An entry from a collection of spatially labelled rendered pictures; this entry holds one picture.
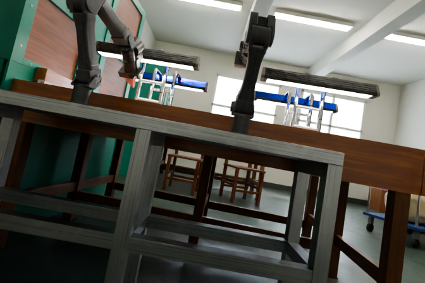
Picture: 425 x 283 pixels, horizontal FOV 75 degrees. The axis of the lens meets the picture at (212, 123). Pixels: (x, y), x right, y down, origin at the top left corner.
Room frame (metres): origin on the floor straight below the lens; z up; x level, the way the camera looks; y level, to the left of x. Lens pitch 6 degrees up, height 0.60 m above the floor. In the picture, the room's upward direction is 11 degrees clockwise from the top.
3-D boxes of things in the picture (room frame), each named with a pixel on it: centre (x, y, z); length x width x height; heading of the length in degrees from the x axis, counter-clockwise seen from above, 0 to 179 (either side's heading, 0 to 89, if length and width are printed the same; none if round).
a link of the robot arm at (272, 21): (1.03, -0.10, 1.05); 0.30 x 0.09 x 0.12; 0
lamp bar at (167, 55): (1.54, 0.44, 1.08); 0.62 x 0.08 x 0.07; 85
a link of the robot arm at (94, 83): (1.02, 0.50, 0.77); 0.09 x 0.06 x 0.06; 73
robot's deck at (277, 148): (1.26, 0.20, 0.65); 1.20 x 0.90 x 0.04; 90
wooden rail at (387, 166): (1.24, 0.03, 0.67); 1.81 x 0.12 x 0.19; 85
